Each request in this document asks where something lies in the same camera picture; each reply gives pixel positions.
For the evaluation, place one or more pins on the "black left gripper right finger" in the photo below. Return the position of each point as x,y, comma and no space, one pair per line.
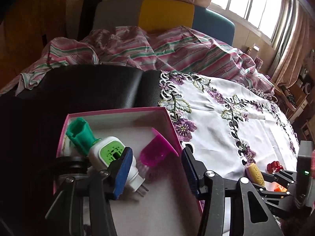
195,172

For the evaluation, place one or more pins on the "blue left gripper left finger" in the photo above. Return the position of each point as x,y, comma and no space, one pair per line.
120,171

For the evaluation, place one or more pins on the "magenta plastic cup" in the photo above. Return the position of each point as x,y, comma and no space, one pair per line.
157,150

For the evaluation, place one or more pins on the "yellow carved egg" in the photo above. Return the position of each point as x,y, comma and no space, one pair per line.
254,174

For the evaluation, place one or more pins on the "orange building blocks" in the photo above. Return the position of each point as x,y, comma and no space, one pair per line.
279,188

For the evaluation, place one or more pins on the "red plastic toy piece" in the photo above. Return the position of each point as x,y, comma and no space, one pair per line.
274,167

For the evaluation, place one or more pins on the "pink shallow cardboard box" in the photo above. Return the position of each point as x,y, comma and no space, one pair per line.
155,200

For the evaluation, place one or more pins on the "white floral embroidered tablecloth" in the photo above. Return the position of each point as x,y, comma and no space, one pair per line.
229,125

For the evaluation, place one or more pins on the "green plastic toy piece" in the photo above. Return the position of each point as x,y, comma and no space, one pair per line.
81,135

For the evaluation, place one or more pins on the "striped pink green sheet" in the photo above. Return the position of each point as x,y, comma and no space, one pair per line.
181,49

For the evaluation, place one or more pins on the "pink window curtain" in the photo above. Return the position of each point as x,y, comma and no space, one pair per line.
293,48

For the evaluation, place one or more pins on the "grey yellow blue sofa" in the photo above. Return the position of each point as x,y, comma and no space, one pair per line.
155,16

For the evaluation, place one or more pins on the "black rolled mat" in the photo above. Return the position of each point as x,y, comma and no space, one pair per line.
87,18

